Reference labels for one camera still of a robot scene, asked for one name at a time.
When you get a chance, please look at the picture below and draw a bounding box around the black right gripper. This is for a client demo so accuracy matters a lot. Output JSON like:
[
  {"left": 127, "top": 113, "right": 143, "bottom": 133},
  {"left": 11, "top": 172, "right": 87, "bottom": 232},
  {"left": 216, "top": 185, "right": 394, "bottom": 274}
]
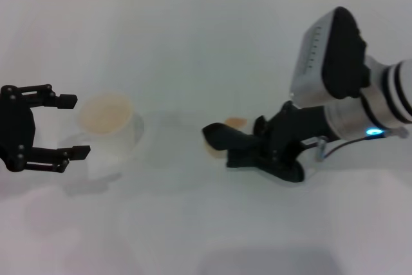
[{"left": 253, "top": 100, "right": 333, "bottom": 169}]

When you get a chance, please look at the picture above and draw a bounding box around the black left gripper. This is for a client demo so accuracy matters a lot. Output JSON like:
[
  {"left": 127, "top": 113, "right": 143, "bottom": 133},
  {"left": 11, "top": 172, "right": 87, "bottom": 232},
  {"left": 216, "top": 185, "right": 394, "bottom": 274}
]
[{"left": 0, "top": 83, "right": 91, "bottom": 174}]

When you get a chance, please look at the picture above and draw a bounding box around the dark blue rag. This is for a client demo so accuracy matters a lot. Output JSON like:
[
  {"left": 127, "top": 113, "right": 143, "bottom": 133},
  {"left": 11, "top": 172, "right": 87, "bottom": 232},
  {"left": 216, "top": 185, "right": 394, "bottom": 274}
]
[{"left": 201, "top": 122, "right": 305, "bottom": 184}]

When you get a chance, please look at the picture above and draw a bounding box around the white paper cup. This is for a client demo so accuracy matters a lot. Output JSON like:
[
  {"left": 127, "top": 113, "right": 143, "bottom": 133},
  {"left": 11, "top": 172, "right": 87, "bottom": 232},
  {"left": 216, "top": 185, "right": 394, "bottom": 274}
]
[{"left": 78, "top": 93, "right": 136, "bottom": 180}]

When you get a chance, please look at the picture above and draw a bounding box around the brown water stain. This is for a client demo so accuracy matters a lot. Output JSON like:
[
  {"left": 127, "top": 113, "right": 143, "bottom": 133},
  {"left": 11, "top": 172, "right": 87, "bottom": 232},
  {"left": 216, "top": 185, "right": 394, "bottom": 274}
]
[{"left": 203, "top": 117, "right": 248, "bottom": 160}]

